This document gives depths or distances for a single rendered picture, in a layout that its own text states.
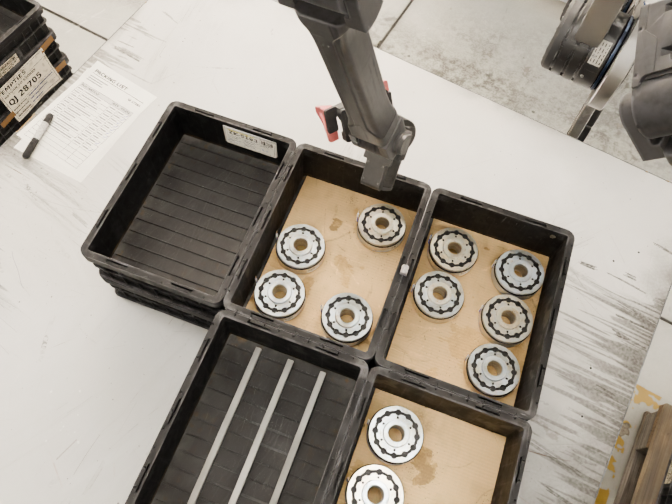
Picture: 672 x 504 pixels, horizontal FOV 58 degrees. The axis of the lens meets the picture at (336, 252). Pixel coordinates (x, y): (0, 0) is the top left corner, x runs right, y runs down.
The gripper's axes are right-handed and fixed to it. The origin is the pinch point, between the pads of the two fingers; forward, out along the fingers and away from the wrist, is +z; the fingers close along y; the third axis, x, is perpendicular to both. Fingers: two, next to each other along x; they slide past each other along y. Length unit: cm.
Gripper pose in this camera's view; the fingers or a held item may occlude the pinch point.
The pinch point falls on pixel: (339, 100)
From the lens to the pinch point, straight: 117.7
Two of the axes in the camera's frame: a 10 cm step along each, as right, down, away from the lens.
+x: -1.8, -7.4, -6.5
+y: 8.3, -4.7, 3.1
